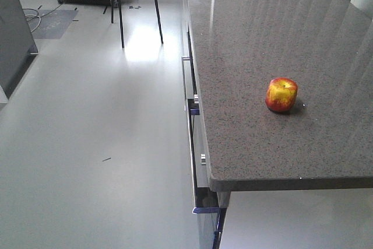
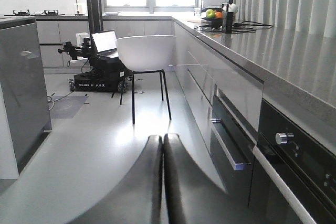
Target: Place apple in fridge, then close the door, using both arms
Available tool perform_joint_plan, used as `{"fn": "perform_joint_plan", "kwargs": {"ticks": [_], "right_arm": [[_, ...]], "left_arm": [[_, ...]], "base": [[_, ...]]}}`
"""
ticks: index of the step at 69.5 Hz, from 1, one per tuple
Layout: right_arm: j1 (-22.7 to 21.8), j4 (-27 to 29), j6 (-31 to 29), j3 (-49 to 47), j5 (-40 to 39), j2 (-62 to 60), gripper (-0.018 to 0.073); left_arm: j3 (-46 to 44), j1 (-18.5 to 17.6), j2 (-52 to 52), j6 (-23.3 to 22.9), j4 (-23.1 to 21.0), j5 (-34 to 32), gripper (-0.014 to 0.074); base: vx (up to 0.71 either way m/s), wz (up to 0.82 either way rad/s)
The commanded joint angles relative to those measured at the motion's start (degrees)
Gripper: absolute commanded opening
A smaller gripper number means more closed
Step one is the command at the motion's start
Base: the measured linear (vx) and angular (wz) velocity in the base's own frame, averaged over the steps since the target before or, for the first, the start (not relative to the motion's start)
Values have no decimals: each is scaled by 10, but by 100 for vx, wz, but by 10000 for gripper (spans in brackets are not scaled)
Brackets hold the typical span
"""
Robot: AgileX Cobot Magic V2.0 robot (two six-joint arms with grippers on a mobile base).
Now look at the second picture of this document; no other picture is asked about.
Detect black power cable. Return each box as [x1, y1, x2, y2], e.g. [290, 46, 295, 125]
[194, 20, 274, 34]

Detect black built-in oven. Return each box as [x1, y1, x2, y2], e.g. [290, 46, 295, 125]
[249, 100, 335, 223]

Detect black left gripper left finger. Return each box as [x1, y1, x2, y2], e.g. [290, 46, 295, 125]
[71, 135, 162, 223]

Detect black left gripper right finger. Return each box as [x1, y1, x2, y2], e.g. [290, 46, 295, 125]
[163, 133, 263, 223]

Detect open laptop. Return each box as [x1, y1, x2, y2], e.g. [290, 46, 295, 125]
[92, 30, 117, 56]

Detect black fruit tray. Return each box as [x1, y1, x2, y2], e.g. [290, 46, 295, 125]
[201, 17, 223, 29]

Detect grey floor mat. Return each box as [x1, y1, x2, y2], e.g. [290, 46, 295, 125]
[50, 95, 88, 119]

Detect grey counter cabinets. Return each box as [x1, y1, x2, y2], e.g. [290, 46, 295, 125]
[35, 20, 335, 205]

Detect black gas stove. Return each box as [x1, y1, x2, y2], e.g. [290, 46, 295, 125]
[4, 9, 65, 17]

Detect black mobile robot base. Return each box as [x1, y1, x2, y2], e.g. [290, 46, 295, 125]
[58, 0, 131, 93]

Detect black cylindrical bottle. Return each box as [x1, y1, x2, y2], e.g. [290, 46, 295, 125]
[222, 12, 234, 34]

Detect orange fruit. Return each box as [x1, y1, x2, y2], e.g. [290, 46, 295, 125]
[215, 12, 223, 19]

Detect green apple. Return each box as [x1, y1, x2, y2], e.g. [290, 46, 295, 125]
[205, 9, 216, 19]

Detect white shell chair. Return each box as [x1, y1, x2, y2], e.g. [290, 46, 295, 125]
[117, 35, 176, 116]

